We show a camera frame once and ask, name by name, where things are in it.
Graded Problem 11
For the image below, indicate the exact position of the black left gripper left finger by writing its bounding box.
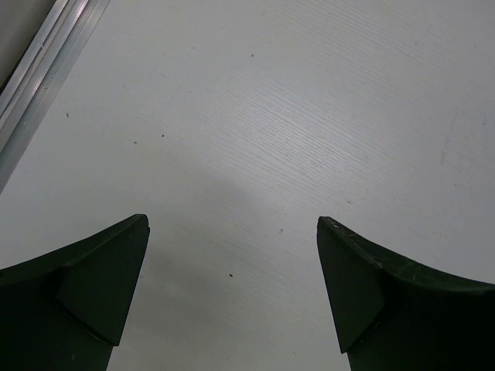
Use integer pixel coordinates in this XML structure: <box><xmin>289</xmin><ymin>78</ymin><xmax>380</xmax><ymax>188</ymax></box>
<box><xmin>1</xmin><ymin>214</ymin><xmax>150</xmax><ymax>370</ymax></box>

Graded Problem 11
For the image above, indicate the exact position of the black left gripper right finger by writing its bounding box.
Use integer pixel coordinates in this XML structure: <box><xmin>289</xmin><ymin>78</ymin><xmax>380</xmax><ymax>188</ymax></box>
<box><xmin>316</xmin><ymin>216</ymin><xmax>494</xmax><ymax>370</ymax></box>

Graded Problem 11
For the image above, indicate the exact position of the aluminium table frame rail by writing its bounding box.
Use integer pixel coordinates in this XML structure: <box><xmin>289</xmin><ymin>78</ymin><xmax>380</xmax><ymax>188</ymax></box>
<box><xmin>1</xmin><ymin>0</ymin><xmax>109</xmax><ymax>186</ymax></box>

